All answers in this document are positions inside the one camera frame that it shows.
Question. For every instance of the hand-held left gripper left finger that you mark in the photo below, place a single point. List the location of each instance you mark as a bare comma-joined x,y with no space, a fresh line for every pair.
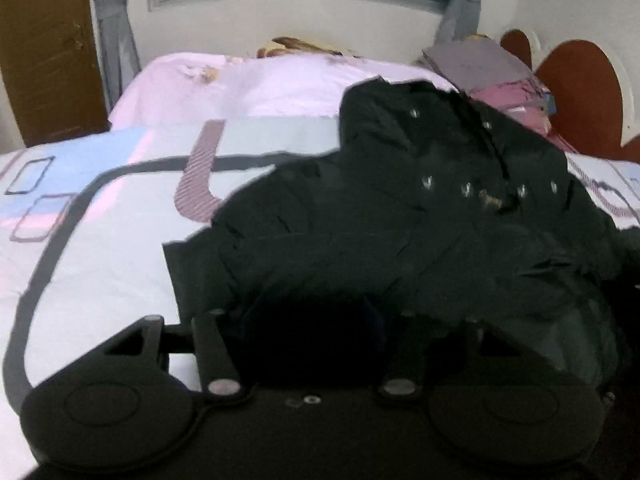
216,352

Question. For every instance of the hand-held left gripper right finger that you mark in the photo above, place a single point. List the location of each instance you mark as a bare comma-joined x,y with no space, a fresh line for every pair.
404,355

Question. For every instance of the black jacket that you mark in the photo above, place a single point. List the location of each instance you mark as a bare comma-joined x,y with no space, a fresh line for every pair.
400,220

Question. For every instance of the printed blanket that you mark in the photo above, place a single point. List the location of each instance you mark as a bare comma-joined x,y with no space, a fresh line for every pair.
100,240

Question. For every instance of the pink bed sheet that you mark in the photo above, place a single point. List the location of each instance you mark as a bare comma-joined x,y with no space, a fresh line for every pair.
260,85

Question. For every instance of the pink folded cloth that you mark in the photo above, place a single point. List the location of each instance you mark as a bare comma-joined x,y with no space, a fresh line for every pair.
515,102

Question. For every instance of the colourful folded cloth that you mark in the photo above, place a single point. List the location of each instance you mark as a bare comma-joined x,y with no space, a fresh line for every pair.
550,104

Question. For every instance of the grey folded cloth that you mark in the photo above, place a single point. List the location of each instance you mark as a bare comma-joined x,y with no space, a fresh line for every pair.
475,62

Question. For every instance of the brown plush toy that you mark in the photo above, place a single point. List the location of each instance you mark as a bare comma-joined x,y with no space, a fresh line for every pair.
295,45

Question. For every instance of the white and brown headboard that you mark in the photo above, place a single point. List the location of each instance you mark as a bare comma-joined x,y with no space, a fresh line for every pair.
580,75

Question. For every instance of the grey curtain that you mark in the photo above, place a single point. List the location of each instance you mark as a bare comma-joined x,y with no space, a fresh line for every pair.
462,5
112,35

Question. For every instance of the wooden door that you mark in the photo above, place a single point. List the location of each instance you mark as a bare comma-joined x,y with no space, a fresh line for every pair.
45,55

